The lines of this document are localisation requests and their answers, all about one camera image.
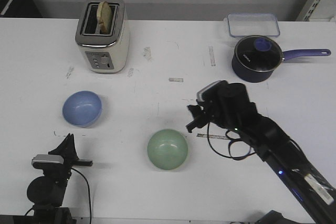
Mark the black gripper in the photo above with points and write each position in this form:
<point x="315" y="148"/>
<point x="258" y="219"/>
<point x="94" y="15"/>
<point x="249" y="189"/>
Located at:
<point x="66" y="149"/>
<point x="203" y="113"/>

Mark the green bowl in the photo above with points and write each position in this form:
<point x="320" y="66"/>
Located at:
<point x="167" y="149"/>

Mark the blue bowl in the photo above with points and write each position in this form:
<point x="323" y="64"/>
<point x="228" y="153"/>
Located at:
<point x="82" y="109"/>

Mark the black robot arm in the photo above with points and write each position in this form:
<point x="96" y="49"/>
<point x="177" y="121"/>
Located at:
<point x="228" y="106"/>
<point x="47" y="191"/>

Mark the dark blue saucepan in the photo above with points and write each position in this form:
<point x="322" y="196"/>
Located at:
<point x="255" y="77"/>

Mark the glass pot lid blue knob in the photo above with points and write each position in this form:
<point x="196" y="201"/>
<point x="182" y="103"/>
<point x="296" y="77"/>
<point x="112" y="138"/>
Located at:
<point x="258" y="53"/>

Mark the cream and chrome toaster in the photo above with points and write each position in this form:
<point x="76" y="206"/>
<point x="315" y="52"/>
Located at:
<point x="104" y="53"/>

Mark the clear plastic food container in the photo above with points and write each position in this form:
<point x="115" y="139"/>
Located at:
<point x="246" y="24"/>

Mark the slice of toast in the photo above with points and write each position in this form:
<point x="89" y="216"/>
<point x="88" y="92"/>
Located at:
<point x="104" y="17"/>

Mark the black box in corner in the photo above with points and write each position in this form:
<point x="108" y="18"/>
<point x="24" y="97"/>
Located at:
<point x="19" y="9"/>

